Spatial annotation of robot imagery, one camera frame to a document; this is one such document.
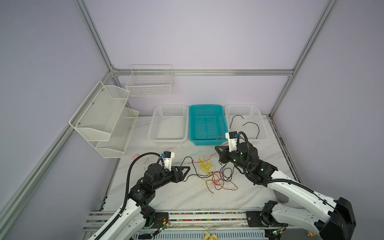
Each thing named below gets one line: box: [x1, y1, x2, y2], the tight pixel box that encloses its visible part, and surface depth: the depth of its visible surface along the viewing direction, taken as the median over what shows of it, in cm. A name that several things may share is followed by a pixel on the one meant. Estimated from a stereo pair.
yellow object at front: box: [203, 230, 219, 240], surface depth 69 cm
